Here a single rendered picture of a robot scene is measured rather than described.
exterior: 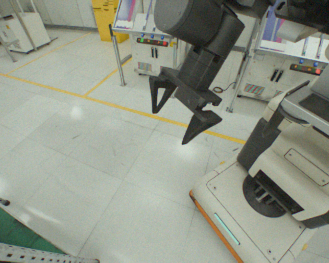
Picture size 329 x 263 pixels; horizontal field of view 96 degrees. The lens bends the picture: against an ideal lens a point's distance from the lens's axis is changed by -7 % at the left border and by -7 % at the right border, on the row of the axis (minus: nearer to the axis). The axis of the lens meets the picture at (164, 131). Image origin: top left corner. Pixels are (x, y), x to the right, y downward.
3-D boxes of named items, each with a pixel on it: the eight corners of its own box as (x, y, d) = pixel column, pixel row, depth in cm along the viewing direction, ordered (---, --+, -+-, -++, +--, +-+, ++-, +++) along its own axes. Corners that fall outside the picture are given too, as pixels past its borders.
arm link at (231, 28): (256, 24, 21) (226, 13, 24) (233, -1, 17) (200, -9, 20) (228, 69, 25) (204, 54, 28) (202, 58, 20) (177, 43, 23)
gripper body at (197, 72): (197, 109, 23) (226, 60, 19) (156, 75, 28) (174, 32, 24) (217, 108, 28) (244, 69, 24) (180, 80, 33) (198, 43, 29)
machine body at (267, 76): (290, 111, 186) (325, 62, 140) (233, 97, 203) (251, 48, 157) (284, 85, 226) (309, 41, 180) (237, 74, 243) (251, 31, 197)
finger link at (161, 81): (155, 129, 30) (178, 84, 25) (136, 107, 33) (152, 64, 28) (179, 126, 35) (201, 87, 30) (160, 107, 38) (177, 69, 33)
